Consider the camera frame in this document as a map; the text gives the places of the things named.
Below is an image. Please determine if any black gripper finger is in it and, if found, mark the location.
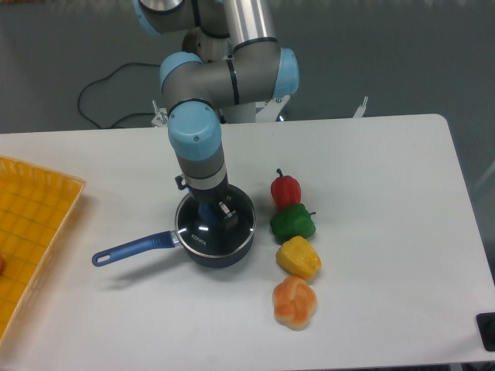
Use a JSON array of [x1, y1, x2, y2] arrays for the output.
[[198, 203, 217, 226], [217, 202, 238, 229]]

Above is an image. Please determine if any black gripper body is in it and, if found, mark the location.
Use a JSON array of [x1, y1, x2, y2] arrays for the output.
[[175, 175, 228, 204]]

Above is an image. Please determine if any glass pot lid blue knob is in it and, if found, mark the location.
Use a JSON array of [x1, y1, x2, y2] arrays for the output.
[[176, 185, 256, 258]]

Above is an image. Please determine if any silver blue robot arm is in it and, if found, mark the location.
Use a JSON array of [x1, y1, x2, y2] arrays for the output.
[[134, 1, 299, 227]]

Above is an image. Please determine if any dark blue saucepan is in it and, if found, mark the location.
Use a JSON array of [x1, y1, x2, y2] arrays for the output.
[[91, 184, 258, 269]]

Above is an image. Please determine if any red bell pepper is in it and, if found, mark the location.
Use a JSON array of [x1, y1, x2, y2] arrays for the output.
[[271, 168, 302, 210]]

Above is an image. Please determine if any green bell pepper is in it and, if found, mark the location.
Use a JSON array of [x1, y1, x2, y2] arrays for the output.
[[270, 203, 316, 241]]

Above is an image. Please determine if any yellow bell pepper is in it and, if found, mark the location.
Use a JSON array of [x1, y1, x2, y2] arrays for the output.
[[275, 236, 321, 280]]

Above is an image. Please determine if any yellow woven basket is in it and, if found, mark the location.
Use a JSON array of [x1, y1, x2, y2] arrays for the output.
[[1, 156, 86, 339]]

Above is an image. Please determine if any black corner device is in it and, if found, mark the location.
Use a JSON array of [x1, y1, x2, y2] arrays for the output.
[[476, 312, 495, 352]]

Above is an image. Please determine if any black floor cable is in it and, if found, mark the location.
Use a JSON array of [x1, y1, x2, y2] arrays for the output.
[[77, 62, 163, 130]]

